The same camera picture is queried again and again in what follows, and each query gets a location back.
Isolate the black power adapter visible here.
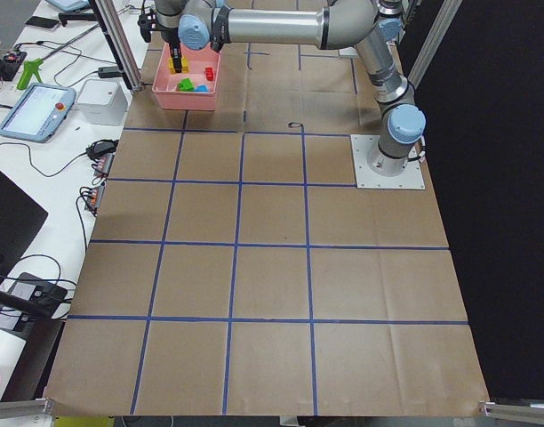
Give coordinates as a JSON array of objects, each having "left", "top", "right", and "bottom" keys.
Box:
[{"left": 97, "top": 66, "right": 123, "bottom": 79}]

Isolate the blue three-stud toy block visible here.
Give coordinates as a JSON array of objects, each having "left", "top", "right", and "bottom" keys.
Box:
[{"left": 194, "top": 85, "right": 209, "bottom": 93}]

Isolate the blue teach pendant tablet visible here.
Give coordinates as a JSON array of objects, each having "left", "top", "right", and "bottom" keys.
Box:
[{"left": 0, "top": 83, "right": 76, "bottom": 143}]

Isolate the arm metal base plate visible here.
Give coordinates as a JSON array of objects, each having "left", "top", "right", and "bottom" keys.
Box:
[{"left": 350, "top": 134, "right": 426, "bottom": 190}]

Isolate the yellow two-stud toy block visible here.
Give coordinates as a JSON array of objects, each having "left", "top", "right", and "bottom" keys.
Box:
[{"left": 167, "top": 57, "right": 189, "bottom": 75}]

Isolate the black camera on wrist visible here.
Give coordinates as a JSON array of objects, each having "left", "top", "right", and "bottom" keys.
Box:
[{"left": 138, "top": 9, "right": 157, "bottom": 44}]

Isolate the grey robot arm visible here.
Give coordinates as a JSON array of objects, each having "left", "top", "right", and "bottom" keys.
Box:
[{"left": 152, "top": 1, "right": 426, "bottom": 176}]

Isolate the green handled reach grabber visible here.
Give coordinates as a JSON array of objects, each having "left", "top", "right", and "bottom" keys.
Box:
[{"left": 17, "top": 58, "right": 44, "bottom": 91}]

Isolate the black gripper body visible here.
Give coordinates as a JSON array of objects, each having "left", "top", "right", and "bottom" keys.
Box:
[{"left": 160, "top": 28, "right": 181, "bottom": 56}]

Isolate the aluminium frame post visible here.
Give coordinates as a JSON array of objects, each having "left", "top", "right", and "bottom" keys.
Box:
[{"left": 89, "top": 0, "right": 143, "bottom": 93}]

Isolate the pink plastic box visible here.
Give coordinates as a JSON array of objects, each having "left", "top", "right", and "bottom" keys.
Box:
[{"left": 152, "top": 44, "right": 221, "bottom": 111}]

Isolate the green toy block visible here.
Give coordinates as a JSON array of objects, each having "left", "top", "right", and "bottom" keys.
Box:
[{"left": 176, "top": 78, "right": 196, "bottom": 92}]

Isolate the white square device box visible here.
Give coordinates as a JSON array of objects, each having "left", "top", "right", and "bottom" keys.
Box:
[{"left": 76, "top": 79, "right": 128, "bottom": 126}]

